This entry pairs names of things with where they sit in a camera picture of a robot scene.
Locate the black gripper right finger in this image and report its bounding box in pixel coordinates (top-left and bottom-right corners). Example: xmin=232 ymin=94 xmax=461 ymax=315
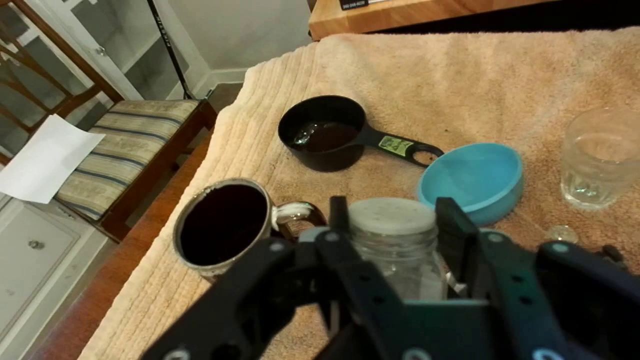
xmin=434 ymin=196 xmax=640 ymax=360

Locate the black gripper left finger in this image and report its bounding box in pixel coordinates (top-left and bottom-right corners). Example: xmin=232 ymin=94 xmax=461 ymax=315
xmin=137 ymin=194 xmax=405 ymax=360

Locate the small glass jar white lid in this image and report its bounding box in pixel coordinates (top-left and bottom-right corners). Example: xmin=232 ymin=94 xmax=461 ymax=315
xmin=346 ymin=196 xmax=450 ymax=303

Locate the clear drinking glass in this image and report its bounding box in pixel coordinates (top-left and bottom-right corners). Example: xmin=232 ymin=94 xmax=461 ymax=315
xmin=557 ymin=110 xmax=640 ymax=214

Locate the dark mug with metallic rim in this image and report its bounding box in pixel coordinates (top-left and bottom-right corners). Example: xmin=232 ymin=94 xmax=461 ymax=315
xmin=172 ymin=177 xmax=329 ymax=283

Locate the teal plastic measuring cup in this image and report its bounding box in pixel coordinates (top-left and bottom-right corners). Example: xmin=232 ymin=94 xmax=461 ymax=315
xmin=416 ymin=140 xmax=528 ymax=228

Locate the black measuring cup green label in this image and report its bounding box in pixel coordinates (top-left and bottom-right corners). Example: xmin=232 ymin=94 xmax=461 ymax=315
xmin=275 ymin=94 xmax=446 ymax=174

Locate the wooden chair striped cushion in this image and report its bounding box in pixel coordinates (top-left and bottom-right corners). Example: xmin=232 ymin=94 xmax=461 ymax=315
xmin=0 ymin=0 xmax=220 ymax=245

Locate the white dresser with drawers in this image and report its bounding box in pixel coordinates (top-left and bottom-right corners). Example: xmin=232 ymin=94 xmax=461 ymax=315
xmin=0 ymin=196 xmax=112 ymax=360

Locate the orange terry towel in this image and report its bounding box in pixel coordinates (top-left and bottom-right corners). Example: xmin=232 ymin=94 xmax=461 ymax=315
xmin=78 ymin=27 xmax=640 ymax=360

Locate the white paper sheet on cushion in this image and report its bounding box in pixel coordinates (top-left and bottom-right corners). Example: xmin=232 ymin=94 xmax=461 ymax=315
xmin=0 ymin=113 xmax=108 ymax=207

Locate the white open shelf unit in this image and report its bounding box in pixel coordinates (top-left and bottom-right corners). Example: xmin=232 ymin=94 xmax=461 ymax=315
xmin=24 ymin=0 xmax=201 ymax=105

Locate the light wooden board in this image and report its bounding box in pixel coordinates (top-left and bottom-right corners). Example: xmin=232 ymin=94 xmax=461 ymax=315
xmin=305 ymin=0 xmax=555 ymax=42

